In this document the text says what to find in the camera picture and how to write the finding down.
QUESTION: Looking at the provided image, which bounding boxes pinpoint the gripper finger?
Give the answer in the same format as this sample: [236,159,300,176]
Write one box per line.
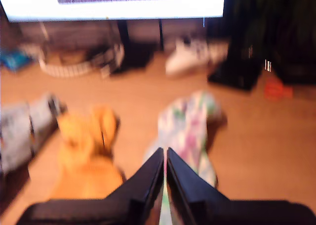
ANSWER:
[166,147,230,225]
[103,147,165,225]

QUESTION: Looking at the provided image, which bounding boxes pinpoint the bright yellow frilled sock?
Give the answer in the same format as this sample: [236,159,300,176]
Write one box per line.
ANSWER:
[48,113,125,201]

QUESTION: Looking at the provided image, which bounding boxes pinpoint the black wallet case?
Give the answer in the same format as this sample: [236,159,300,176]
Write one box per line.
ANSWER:
[207,44,263,91]

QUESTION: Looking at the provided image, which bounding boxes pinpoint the blue flat object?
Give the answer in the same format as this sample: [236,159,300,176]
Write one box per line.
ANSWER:
[0,48,34,72]

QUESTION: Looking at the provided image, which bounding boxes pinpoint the bright white computer monitor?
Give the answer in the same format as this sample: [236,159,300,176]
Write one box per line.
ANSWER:
[0,0,227,23]

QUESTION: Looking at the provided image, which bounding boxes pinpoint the white braided usb cable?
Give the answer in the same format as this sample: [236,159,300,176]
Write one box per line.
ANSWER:
[38,44,125,78]

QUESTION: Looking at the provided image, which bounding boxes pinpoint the black monitor cable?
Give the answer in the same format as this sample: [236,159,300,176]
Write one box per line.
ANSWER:
[158,19,165,51]

